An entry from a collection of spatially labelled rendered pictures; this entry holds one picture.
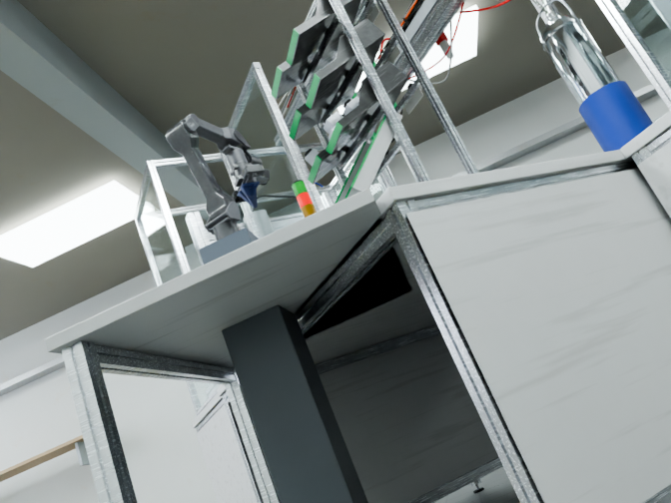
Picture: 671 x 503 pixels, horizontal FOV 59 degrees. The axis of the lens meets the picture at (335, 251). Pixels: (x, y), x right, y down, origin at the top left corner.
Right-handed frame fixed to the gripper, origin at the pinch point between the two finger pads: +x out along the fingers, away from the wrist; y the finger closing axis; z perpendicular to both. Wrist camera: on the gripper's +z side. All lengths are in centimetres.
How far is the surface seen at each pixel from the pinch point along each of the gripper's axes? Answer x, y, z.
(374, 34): -22, -47, 33
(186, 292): 42, -45, -42
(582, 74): 5, -57, 94
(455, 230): 51, -70, 5
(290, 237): 42, -61, -25
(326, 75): -10.5, -43.2, 13.0
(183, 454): 20, 468, 55
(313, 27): -28, -43, 16
